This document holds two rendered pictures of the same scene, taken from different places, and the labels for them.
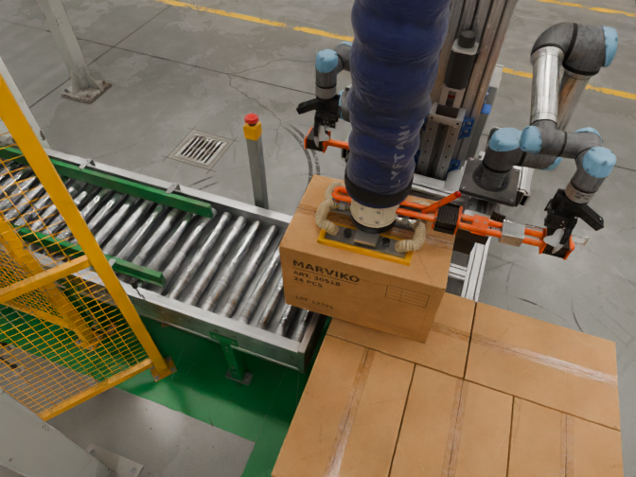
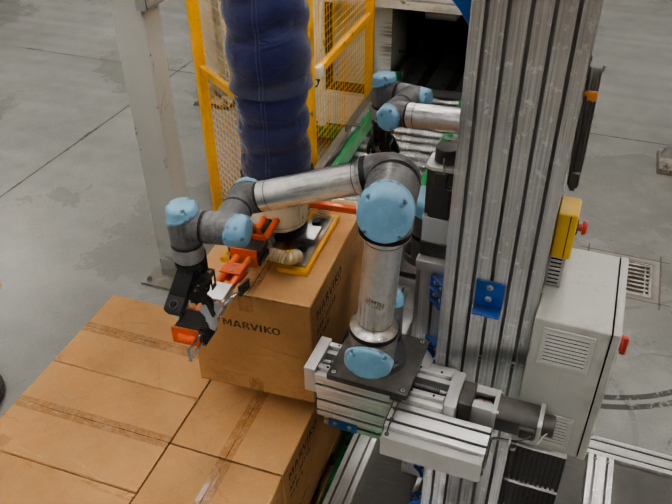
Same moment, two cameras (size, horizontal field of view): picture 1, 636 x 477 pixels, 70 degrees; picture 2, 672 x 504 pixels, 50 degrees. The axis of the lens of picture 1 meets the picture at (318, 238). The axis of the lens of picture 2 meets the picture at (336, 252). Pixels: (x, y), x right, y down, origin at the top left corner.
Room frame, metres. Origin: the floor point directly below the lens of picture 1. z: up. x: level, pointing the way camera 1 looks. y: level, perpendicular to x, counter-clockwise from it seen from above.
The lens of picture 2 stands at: (1.32, -2.13, 2.43)
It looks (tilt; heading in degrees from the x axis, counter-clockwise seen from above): 36 degrees down; 90
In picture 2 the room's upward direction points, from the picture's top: 1 degrees counter-clockwise
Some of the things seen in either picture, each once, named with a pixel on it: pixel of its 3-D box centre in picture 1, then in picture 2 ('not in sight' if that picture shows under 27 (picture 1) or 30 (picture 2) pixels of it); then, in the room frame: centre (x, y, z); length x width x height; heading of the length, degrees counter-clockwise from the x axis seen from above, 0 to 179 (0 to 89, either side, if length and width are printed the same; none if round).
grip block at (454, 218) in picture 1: (447, 218); (249, 250); (1.05, -0.44, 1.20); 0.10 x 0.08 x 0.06; 163
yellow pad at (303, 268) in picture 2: not in sight; (309, 238); (1.22, -0.23, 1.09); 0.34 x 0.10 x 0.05; 73
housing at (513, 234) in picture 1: (511, 234); (217, 296); (0.99, -0.64, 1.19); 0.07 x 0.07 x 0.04; 73
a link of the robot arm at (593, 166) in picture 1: (592, 168); (184, 224); (0.96, -0.76, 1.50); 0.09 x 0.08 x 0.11; 168
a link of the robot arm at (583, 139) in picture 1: (581, 147); (227, 225); (1.06, -0.76, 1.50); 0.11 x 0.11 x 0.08; 78
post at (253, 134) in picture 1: (260, 197); not in sight; (1.82, 0.33, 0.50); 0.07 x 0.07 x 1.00; 71
